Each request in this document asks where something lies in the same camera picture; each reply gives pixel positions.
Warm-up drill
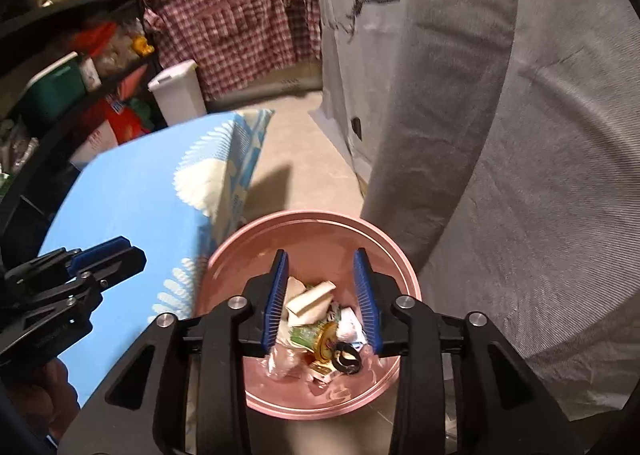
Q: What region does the red plaid shirt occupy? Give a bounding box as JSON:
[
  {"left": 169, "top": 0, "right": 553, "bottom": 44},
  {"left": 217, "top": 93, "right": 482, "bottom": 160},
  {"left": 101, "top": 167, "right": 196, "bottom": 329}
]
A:
[{"left": 144, "top": 0, "right": 321, "bottom": 101}]

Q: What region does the green snack packet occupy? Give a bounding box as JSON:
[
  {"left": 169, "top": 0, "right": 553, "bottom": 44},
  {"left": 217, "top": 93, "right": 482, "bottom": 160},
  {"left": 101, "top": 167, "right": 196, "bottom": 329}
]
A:
[{"left": 290, "top": 322, "right": 326, "bottom": 351}]

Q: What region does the round gold jar lid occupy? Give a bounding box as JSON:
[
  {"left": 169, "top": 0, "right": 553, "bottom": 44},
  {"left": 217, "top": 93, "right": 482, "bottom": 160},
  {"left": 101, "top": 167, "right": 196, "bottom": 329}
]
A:
[{"left": 312, "top": 321, "right": 338, "bottom": 363}]

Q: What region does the grey cloth curtain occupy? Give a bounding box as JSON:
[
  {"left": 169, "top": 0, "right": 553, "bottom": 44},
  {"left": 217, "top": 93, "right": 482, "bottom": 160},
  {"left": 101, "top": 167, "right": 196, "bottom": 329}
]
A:
[{"left": 362, "top": 0, "right": 639, "bottom": 419}]

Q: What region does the beige paper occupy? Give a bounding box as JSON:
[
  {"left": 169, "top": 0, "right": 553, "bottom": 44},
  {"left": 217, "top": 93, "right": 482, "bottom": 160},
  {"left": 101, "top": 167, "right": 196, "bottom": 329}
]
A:
[{"left": 288, "top": 281, "right": 336, "bottom": 327}]

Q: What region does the green storage box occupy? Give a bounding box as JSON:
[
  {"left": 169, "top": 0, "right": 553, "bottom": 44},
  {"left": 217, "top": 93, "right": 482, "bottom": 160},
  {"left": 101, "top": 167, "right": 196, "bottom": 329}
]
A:
[{"left": 24, "top": 52, "right": 87, "bottom": 120}]

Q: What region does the small white tissue wad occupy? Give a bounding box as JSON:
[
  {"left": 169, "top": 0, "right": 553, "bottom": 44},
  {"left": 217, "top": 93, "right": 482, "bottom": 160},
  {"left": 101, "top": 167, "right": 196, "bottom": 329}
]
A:
[{"left": 336, "top": 307, "right": 367, "bottom": 347}]

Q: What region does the pink trash bin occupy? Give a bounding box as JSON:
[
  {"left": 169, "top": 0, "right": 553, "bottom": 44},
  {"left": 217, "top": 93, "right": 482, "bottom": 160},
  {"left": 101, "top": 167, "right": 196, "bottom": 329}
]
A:
[{"left": 196, "top": 210, "right": 422, "bottom": 420}]

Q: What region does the black shelving unit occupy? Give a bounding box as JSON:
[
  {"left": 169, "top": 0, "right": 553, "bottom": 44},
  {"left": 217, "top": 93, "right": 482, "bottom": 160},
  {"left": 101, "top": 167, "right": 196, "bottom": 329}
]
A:
[{"left": 1, "top": 0, "right": 165, "bottom": 256}]

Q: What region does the black round lid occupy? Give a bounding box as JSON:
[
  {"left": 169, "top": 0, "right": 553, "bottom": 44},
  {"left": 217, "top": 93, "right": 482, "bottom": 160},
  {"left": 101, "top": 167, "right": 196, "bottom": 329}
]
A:
[{"left": 331, "top": 341, "right": 362, "bottom": 375}]

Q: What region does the white cup on shelf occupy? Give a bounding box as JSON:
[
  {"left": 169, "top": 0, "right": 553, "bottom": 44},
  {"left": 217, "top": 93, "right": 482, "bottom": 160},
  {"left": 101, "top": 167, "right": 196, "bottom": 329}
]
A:
[{"left": 79, "top": 56, "right": 102, "bottom": 92}]

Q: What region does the deer print curtain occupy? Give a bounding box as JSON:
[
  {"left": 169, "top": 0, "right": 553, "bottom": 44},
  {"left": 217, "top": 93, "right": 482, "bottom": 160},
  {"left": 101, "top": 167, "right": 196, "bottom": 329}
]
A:
[{"left": 311, "top": 0, "right": 404, "bottom": 193}]

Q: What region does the person's left hand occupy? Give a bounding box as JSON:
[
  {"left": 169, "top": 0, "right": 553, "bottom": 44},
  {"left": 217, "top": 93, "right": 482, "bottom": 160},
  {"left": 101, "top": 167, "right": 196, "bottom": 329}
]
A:
[{"left": 8, "top": 359, "right": 80, "bottom": 441}]

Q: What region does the clear plastic bag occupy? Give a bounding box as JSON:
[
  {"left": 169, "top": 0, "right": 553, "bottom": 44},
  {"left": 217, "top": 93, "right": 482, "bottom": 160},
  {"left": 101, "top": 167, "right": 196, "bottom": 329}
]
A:
[{"left": 264, "top": 321, "right": 306, "bottom": 380}]

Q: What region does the torn white paper piece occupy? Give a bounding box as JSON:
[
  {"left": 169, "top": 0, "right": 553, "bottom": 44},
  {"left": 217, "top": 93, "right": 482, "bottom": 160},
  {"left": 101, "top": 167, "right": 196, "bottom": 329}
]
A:
[{"left": 281, "top": 276, "right": 307, "bottom": 319}]

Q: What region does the red snack bag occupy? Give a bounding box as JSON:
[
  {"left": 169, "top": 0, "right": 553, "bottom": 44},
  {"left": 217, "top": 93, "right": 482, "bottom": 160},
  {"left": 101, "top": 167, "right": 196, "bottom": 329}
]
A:
[{"left": 70, "top": 97, "right": 153, "bottom": 170}]

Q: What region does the white pedal bin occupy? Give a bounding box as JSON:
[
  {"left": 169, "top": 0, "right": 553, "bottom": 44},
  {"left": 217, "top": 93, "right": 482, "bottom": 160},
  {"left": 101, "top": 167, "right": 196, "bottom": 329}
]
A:
[{"left": 148, "top": 60, "right": 207, "bottom": 126}]

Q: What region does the tissue pack beige gold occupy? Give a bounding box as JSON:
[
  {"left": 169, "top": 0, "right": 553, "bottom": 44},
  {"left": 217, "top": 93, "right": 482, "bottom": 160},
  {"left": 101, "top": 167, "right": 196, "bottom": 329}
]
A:
[{"left": 307, "top": 360, "right": 340, "bottom": 385}]

